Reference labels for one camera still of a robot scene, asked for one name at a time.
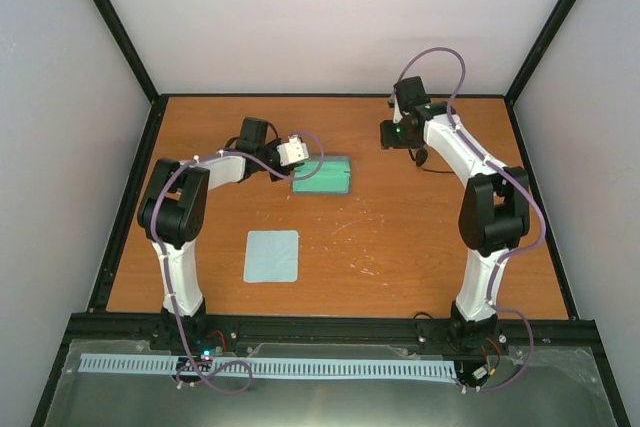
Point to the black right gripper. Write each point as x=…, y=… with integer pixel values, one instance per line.
x=386, y=139

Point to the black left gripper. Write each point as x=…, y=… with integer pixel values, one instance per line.
x=286, y=171

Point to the dark round sunglasses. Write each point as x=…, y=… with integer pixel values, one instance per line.
x=420, y=157

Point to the grey-blue glasses case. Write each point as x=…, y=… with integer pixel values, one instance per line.
x=333, y=178

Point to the light blue cleaning cloth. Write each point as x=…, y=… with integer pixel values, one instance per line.
x=271, y=256

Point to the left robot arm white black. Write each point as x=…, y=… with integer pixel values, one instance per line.
x=173, y=205

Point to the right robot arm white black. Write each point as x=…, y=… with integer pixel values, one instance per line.
x=494, y=214

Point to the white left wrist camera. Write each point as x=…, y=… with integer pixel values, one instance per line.
x=292, y=151

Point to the black corner frame post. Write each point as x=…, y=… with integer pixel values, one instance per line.
x=113, y=22
x=543, y=41

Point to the black right corner frame post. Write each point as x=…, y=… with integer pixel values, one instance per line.
x=543, y=41

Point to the black mounting rail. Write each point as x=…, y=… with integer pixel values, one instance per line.
x=238, y=333

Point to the light blue slotted cable duct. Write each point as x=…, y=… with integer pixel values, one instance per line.
x=278, y=368

